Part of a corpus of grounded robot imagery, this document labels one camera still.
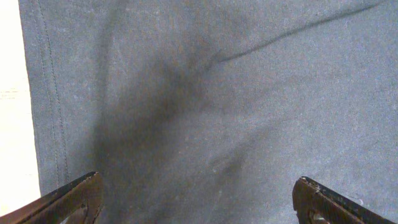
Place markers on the black t-shirt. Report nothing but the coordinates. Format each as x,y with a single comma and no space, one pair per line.
209,111

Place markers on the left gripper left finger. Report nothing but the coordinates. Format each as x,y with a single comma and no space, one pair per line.
79,201

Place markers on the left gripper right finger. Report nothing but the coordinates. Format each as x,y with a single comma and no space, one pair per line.
314,203

